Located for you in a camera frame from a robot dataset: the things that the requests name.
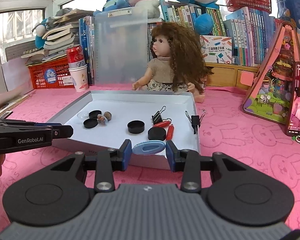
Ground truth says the teal plush toy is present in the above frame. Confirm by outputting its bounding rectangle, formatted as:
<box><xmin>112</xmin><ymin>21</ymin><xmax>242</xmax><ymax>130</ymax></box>
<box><xmin>93</xmin><ymin>0</ymin><xmax>130</xmax><ymax>16</ymax></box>

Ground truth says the pink triangular toy house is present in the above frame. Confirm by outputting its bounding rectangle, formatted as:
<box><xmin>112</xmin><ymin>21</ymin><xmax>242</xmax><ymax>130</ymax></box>
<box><xmin>243</xmin><ymin>21</ymin><xmax>300</xmax><ymax>124</ymax></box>

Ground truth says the clear plastic dome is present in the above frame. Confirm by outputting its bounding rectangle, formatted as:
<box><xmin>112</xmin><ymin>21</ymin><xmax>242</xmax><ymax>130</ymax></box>
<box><xmin>77</xmin><ymin>111</ymin><xmax>89</xmax><ymax>120</ymax></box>

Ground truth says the brown haired baby doll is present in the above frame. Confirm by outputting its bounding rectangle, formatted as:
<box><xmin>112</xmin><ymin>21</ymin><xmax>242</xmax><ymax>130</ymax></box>
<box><xmin>132</xmin><ymin>22</ymin><xmax>213</xmax><ymax>103</ymax></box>

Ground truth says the black binder clip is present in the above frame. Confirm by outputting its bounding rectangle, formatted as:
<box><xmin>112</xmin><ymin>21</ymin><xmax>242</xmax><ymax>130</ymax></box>
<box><xmin>152</xmin><ymin>106</ymin><xmax>166</xmax><ymax>125</ymax></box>

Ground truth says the red soda can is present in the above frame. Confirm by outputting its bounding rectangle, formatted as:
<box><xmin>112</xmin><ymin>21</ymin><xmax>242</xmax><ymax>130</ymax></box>
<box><xmin>66</xmin><ymin>45</ymin><xmax>85</xmax><ymax>69</ymax></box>

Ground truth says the black round lid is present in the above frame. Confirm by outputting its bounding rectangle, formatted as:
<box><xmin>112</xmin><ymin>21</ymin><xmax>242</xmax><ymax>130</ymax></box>
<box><xmin>83</xmin><ymin>118</ymin><xmax>98</xmax><ymax>129</ymax></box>

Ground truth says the light blue hair clip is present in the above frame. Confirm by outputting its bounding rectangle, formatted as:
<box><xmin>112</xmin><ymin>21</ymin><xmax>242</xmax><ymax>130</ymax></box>
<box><xmin>132</xmin><ymin>140</ymin><xmax>166</xmax><ymax>155</ymax></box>

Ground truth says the stack of books left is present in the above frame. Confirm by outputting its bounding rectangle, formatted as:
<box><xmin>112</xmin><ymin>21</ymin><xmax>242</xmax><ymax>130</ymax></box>
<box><xmin>21</xmin><ymin>8</ymin><xmax>93</xmax><ymax>59</ymax></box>

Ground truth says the silver cardboard box tray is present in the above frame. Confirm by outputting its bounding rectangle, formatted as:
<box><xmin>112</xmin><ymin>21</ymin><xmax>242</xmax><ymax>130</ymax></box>
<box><xmin>49</xmin><ymin>90</ymin><xmax>199</xmax><ymax>170</ymax></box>

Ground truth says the binder clip on box edge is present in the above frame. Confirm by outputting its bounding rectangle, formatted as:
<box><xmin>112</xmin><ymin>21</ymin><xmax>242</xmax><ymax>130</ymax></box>
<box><xmin>185</xmin><ymin>109</ymin><xmax>206</xmax><ymax>134</ymax></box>

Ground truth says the black round puck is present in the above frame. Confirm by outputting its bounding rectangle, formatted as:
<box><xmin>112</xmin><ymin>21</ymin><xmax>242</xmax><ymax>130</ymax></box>
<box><xmin>127</xmin><ymin>120</ymin><xmax>145</xmax><ymax>134</ymax></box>

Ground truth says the red plastic basket left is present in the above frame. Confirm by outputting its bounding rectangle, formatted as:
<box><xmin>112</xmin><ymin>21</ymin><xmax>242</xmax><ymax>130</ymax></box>
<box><xmin>28</xmin><ymin>57</ymin><xmax>74</xmax><ymax>89</ymax></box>

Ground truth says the row of upright books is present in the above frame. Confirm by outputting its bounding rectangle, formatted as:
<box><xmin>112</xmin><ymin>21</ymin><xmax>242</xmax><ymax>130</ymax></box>
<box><xmin>79</xmin><ymin>0</ymin><xmax>279</xmax><ymax>85</ymax></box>

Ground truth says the translucent clipboard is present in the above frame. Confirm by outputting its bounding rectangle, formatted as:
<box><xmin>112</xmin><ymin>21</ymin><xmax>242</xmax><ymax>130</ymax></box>
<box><xmin>93</xmin><ymin>7</ymin><xmax>148</xmax><ymax>85</ymax></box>

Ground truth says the blue white plush left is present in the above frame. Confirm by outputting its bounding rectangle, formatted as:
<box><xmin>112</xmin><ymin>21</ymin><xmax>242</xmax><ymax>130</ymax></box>
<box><xmin>32</xmin><ymin>17</ymin><xmax>53</xmax><ymax>49</ymax></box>

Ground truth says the black round cap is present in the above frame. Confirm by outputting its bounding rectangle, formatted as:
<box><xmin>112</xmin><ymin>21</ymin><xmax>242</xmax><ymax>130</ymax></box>
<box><xmin>147</xmin><ymin>127</ymin><xmax>166</xmax><ymax>141</ymax></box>

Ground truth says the white paper cup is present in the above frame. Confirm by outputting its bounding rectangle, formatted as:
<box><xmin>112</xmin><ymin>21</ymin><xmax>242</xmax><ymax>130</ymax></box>
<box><xmin>69</xmin><ymin>65</ymin><xmax>89</xmax><ymax>92</ymax></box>

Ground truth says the red hair clip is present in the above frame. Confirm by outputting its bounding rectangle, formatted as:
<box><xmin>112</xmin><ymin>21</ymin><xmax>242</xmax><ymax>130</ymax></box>
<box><xmin>166</xmin><ymin>124</ymin><xmax>174</xmax><ymax>141</ymax></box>
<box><xmin>153</xmin><ymin>119</ymin><xmax>172</xmax><ymax>128</ymax></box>

